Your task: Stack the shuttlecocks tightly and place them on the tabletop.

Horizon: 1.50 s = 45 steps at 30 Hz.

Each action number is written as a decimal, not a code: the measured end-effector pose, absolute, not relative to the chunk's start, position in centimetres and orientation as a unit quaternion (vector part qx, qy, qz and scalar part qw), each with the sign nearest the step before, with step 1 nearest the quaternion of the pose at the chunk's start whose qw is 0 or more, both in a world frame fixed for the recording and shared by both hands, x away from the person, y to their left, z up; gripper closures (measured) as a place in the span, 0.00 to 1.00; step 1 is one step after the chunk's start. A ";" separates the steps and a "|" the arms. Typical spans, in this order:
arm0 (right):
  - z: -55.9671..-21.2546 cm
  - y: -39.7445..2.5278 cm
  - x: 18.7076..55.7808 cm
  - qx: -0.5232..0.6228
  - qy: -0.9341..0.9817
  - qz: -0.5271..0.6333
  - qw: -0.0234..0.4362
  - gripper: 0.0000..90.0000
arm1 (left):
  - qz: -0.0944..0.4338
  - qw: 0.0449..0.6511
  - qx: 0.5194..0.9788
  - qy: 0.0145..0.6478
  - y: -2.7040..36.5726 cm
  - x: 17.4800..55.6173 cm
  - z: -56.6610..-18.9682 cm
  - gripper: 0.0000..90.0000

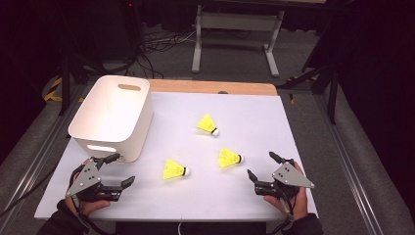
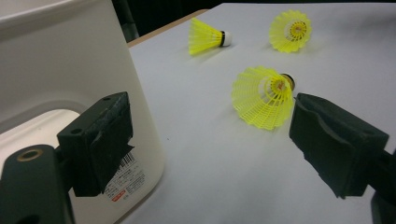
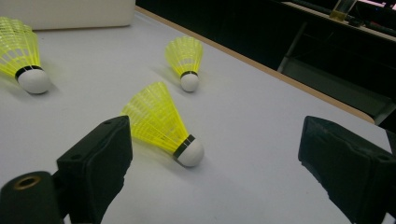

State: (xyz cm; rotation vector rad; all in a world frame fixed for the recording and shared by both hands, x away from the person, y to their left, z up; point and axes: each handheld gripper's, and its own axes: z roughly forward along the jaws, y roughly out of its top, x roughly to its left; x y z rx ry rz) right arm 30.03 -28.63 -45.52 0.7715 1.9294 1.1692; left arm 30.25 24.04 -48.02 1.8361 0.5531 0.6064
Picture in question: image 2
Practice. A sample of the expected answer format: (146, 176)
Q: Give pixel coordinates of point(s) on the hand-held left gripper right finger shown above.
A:
(336, 149)

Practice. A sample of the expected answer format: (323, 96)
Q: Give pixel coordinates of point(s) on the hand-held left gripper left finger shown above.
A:
(99, 140)

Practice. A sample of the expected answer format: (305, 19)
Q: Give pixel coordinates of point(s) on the white plastic bin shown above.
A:
(62, 62)

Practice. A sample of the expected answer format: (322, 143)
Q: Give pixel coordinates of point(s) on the yellow plastic shuttlecock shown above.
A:
(280, 34)
(202, 37)
(258, 102)

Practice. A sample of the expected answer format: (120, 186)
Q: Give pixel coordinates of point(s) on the white table mat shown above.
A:
(218, 161)

